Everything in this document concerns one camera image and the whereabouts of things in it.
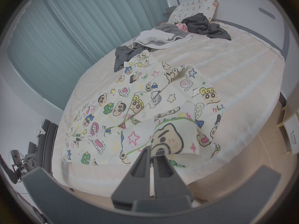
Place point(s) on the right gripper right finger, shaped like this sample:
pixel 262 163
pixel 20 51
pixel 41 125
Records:
pixel 170 190

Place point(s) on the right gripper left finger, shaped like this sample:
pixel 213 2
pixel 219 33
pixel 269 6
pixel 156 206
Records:
pixel 135 185

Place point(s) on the white printed pyjama top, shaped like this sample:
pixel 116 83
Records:
pixel 144 97

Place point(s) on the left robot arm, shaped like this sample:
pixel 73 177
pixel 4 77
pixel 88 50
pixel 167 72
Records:
pixel 16 157

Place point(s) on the bed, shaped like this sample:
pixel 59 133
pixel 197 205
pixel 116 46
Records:
pixel 233 66

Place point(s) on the white cloth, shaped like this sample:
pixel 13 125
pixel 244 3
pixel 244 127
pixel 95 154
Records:
pixel 41 131

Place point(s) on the dark grey garment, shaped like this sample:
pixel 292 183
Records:
pixel 123 57

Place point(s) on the white bedside table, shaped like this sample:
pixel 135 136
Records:
pixel 292 129

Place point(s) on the grey and white garment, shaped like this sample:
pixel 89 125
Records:
pixel 158 37

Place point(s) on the pink garment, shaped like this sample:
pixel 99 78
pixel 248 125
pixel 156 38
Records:
pixel 181 27

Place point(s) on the black garment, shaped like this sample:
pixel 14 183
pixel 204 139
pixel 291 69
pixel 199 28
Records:
pixel 200 24

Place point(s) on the grey bedside table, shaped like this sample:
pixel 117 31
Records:
pixel 167 12

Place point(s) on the white printed pillow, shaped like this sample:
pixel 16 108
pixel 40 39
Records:
pixel 196 8

